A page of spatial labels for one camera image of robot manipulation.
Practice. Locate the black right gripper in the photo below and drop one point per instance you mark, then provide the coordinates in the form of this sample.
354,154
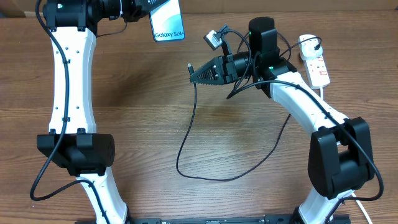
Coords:
224,70

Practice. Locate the Samsung Galaxy smartphone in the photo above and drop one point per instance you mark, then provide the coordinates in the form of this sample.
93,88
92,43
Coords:
167,23

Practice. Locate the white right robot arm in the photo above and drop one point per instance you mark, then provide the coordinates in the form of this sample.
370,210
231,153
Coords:
340,156

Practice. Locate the white power strip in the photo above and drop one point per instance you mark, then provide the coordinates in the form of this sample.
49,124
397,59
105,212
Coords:
317,73

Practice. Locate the white USB wall charger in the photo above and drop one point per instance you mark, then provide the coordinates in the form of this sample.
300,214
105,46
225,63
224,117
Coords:
310,47

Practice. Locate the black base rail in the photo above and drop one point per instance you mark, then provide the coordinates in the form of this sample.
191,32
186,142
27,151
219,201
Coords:
217,221

